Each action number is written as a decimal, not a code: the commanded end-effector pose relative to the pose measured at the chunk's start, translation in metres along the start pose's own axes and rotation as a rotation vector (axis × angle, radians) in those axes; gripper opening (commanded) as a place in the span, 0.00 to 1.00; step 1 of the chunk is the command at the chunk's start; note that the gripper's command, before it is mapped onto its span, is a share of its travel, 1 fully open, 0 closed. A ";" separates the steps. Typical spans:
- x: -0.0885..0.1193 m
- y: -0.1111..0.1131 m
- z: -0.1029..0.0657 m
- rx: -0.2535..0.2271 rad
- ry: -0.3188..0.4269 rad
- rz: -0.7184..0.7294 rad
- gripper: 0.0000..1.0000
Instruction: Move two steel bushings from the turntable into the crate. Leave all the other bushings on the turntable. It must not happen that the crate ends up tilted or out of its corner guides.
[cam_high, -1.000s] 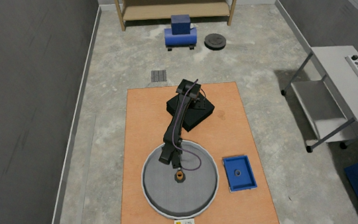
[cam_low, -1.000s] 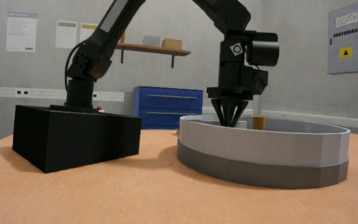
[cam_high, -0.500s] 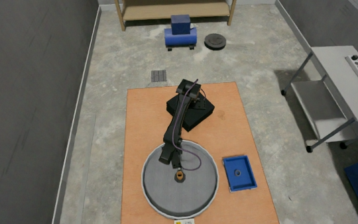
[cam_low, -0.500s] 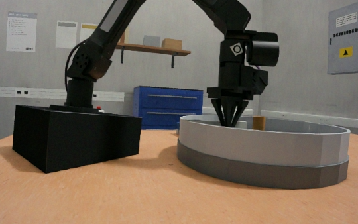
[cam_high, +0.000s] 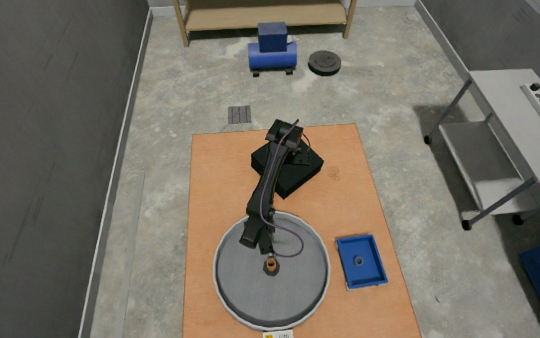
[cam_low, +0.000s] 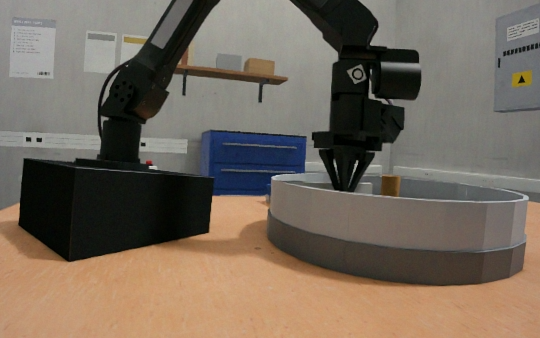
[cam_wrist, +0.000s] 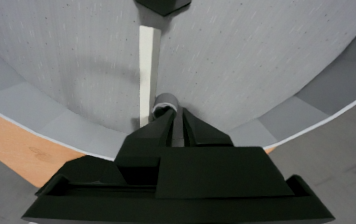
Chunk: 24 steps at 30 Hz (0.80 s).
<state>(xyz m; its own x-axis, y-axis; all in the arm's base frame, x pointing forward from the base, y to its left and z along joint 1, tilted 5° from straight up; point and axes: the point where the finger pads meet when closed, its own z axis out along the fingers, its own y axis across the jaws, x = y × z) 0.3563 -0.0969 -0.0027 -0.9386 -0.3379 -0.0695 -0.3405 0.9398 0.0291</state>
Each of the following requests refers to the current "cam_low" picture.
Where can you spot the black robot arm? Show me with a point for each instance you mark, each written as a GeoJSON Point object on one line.
{"type": "Point", "coordinates": [139, 90]}

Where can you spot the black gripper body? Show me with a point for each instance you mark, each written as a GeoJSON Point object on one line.
{"type": "Point", "coordinates": [347, 114]}

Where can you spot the bronze bushing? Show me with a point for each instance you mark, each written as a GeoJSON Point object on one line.
{"type": "Point", "coordinates": [390, 183]}
{"type": "Point", "coordinates": [390, 193]}

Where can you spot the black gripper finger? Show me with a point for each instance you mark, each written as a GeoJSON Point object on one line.
{"type": "Point", "coordinates": [342, 156]}
{"type": "Point", "coordinates": [327, 157]}

